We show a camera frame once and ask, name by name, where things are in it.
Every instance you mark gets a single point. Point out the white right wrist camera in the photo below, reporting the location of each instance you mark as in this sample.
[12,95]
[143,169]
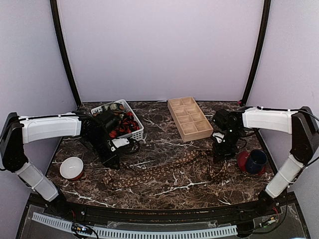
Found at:
[218,136]

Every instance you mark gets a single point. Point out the black right frame post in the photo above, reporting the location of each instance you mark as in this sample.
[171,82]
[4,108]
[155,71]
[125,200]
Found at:
[258,51]

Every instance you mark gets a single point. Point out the green patterned tie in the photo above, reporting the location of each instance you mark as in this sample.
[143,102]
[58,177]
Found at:
[114,107]

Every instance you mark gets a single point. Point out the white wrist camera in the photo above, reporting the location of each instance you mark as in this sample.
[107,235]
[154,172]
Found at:
[218,136]
[118,142]

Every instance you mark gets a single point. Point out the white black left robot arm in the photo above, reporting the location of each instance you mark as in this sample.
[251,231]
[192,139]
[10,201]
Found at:
[27,146]

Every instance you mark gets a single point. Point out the brown floral tie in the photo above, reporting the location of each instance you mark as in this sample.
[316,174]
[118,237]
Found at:
[112,180]

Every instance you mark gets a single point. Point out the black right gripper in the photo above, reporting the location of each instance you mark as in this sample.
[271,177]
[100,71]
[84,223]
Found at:
[221,154]

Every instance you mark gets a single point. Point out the black frame post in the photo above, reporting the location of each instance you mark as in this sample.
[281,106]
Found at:
[258,51]
[63,51]

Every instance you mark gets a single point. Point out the black left frame post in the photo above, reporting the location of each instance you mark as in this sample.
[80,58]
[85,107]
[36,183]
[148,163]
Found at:
[63,51]

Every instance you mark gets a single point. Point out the white slotted cable duct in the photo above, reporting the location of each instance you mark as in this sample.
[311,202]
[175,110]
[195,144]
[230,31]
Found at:
[99,232]

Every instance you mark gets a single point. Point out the orange white bowl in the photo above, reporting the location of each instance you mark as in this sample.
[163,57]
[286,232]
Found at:
[72,168]

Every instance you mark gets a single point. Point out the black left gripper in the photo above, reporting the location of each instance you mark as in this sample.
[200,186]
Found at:
[107,160]

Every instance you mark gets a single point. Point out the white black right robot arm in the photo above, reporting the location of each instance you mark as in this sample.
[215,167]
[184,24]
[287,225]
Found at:
[300,126]

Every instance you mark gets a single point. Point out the white perforated plastic basket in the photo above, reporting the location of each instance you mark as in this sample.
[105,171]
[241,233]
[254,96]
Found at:
[108,120]

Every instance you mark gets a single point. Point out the blue mug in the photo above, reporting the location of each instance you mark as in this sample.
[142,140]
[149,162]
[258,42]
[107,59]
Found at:
[255,161]

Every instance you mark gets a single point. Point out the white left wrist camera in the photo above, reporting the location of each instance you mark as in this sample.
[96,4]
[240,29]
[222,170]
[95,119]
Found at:
[118,142]

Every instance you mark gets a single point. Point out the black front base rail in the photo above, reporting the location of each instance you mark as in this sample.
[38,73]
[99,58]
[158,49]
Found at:
[233,214]

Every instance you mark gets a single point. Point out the orange navy striped tie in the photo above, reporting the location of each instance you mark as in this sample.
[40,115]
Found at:
[126,123]

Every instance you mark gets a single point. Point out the red saucer plate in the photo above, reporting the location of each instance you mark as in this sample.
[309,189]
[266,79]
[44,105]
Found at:
[241,161]

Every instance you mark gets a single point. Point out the wooden compartment tray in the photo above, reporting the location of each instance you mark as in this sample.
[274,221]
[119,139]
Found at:
[189,119]

